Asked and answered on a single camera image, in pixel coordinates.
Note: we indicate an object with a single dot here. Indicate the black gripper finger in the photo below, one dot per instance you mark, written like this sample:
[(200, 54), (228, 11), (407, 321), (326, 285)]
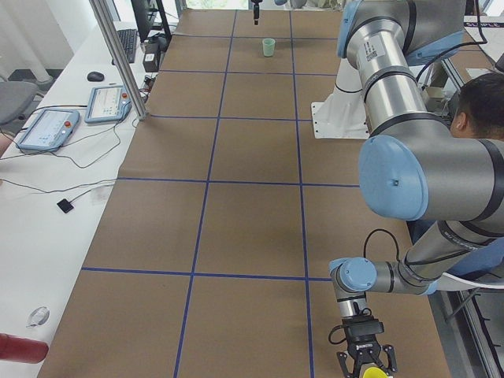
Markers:
[(342, 358), (390, 367)]

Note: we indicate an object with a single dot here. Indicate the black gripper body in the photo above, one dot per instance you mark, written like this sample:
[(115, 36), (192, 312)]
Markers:
[(363, 346)]

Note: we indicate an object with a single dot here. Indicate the yellow plastic cup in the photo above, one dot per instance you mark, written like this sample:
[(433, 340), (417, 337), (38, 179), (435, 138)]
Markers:
[(374, 372)]

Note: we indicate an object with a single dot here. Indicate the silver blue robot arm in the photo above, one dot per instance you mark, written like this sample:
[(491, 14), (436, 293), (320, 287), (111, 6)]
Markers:
[(411, 167)]

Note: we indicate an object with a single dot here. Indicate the green plastic cup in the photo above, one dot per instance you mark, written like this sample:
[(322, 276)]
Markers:
[(268, 47)]

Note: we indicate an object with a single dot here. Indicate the person in blue shirt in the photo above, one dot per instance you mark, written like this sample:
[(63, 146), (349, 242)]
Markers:
[(479, 115)]

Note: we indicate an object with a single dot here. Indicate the small black square device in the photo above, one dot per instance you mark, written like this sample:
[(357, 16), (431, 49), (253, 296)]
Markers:
[(65, 205)]

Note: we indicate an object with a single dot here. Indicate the red cylinder bottle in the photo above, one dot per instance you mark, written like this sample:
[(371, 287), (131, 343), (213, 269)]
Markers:
[(17, 349)]

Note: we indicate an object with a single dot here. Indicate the far teach pendant tablet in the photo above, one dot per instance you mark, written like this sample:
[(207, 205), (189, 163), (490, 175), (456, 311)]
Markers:
[(111, 103)]

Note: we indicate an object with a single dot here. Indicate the teach pendant tablet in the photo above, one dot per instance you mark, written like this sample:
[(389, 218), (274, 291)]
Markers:
[(111, 103), (49, 131)]

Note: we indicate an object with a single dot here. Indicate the black box with label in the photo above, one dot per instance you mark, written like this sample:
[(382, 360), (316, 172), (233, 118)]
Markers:
[(151, 58)]

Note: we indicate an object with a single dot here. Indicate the near teach pendant tablet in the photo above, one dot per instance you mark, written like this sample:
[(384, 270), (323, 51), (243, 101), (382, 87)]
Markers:
[(49, 131)]

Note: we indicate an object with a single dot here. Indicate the black computer mouse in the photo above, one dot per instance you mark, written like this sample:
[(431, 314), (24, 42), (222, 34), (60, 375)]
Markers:
[(95, 76)]

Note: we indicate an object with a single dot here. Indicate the black keyboard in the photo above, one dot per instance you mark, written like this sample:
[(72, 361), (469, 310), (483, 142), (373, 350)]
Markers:
[(129, 39)]

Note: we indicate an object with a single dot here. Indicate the black computer monitor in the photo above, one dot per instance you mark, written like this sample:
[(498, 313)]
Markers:
[(145, 12)]

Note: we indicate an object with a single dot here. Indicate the grey office chair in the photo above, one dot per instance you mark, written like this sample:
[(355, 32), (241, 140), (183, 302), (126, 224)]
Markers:
[(19, 98)]

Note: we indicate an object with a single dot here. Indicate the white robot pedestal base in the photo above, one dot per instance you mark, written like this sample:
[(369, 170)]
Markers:
[(342, 114)]

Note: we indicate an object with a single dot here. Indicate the aluminium frame post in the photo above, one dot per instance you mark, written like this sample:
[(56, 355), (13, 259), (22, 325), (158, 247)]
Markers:
[(109, 33)]

